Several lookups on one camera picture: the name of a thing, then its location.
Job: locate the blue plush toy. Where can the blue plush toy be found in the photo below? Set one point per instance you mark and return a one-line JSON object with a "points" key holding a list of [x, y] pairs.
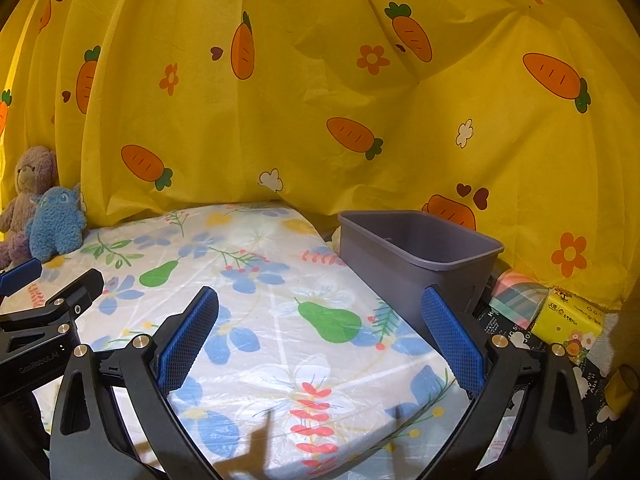
{"points": [[55, 225]]}

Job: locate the floral plastic table cover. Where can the floral plastic table cover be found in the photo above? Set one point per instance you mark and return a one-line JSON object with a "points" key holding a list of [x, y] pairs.
{"points": [[280, 310]]}

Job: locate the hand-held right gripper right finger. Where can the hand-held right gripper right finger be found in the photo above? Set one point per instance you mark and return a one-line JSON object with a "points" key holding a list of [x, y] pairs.
{"points": [[452, 340]]}

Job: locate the person's left forearm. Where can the person's left forearm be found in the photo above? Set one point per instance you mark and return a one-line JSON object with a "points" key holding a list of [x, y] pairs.
{"points": [[20, 430]]}

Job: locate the purple teddy bear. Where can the purple teddy bear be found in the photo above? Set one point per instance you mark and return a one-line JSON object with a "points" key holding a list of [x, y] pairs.
{"points": [[32, 175]]}

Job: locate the yellow carrot-print curtain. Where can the yellow carrot-print curtain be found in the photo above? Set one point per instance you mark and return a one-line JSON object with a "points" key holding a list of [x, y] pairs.
{"points": [[325, 60]]}

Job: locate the yellow flower-print item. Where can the yellow flower-print item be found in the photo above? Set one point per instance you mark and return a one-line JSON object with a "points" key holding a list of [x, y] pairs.
{"points": [[622, 385]]}

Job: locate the black printed cloth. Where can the black printed cloth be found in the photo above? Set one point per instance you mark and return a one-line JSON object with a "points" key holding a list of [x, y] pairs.
{"points": [[595, 385]]}

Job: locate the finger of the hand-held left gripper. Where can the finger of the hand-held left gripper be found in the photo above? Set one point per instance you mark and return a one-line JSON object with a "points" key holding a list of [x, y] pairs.
{"points": [[20, 272], [75, 292]]}

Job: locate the yellow tissue pack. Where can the yellow tissue pack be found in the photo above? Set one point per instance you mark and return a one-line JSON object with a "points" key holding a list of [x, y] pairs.
{"points": [[575, 320]]}

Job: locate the grey plastic bin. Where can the grey plastic bin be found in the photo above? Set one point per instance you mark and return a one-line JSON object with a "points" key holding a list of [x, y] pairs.
{"points": [[400, 260]]}

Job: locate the pastel striped tissue pack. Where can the pastel striped tissue pack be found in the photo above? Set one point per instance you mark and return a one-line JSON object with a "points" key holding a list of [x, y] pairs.
{"points": [[517, 295]]}

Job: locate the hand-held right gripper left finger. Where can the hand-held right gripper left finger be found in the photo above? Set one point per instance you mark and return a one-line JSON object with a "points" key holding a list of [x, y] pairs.
{"points": [[190, 340]]}

